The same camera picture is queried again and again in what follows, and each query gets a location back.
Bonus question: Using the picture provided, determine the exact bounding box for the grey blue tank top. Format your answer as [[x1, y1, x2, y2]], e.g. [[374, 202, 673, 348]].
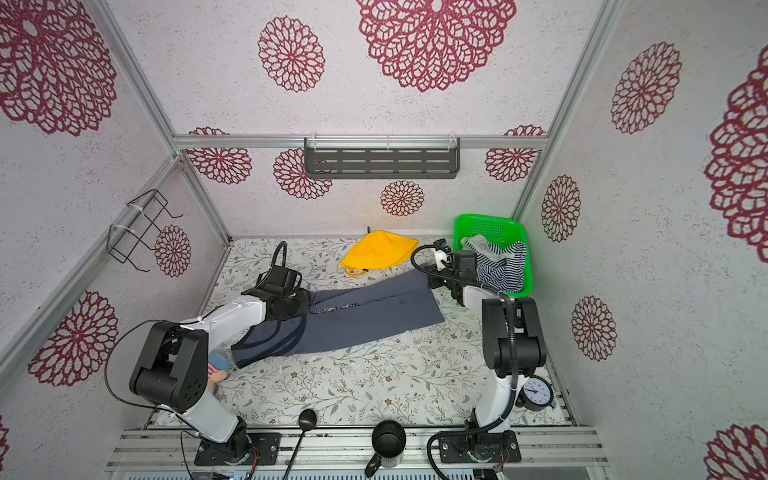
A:
[[231, 270, 444, 369]]

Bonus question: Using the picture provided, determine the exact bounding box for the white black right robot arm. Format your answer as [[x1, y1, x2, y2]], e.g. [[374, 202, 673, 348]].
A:
[[427, 267, 555, 436]]

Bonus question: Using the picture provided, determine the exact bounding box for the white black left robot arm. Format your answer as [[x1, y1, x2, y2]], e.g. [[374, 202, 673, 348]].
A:
[[129, 288, 311, 456]]

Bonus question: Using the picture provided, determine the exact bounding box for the striped tank top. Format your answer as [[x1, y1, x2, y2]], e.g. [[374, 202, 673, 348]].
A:
[[460, 235, 528, 293]]

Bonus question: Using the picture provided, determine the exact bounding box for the green plastic basket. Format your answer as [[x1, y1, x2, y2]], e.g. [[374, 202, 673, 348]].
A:
[[454, 214, 534, 298]]

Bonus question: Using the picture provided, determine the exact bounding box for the cartoon boy plush doll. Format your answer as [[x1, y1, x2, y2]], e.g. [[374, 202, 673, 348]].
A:
[[207, 350, 231, 393]]

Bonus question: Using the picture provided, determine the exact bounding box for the yellow fabric hat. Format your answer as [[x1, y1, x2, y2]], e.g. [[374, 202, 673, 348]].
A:
[[340, 231, 419, 278]]

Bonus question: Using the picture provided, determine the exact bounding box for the black ladle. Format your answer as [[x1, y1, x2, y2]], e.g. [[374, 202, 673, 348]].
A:
[[282, 408, 318, 480]]

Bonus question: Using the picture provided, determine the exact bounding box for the round pressure gauge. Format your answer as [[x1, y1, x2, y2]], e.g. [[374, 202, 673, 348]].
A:
[[515, 375, 555, 412]]

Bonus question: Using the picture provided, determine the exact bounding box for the black mug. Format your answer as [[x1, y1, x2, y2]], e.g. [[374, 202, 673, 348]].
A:
[[364, 420, 406, 479]]

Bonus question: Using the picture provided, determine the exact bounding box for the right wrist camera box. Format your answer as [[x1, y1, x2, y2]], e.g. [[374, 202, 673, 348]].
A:
[[451, 250, 477, 281]]

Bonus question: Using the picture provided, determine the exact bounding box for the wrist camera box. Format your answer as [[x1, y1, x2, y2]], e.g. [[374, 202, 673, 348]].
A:
[[242, 266, 302, 301], [451, 250, 477, 281]]

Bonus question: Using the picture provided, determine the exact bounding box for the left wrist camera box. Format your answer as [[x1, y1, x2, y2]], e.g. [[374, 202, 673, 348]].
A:
[[242, 266, 302, 301]]

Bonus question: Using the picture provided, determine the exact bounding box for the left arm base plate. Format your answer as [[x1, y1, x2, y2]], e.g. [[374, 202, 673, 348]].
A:
[[194, 432, 282, 466]]

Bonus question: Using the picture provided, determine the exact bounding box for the grey wall shelf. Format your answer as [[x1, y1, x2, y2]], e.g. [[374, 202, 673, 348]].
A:
[[303, 137, 461, 180]]

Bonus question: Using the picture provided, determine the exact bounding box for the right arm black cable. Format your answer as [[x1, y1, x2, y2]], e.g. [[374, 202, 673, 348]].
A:
[[409, 242, 520, 480]]

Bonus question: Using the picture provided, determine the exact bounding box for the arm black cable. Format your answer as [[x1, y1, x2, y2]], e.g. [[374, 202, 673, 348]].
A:
[[409, 242, 520, 480], [104, 241, 289, 433]]

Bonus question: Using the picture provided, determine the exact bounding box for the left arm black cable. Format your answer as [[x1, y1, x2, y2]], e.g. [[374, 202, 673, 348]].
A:
[[104, 241, 289, 433]]

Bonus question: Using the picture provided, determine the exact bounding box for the black wire wall rack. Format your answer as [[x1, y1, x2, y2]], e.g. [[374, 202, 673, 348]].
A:
[[105, 189, 182, 273]]

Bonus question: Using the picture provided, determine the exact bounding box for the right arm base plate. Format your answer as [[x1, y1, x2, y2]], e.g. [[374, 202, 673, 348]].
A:
[[439, 430, 522, 464]]

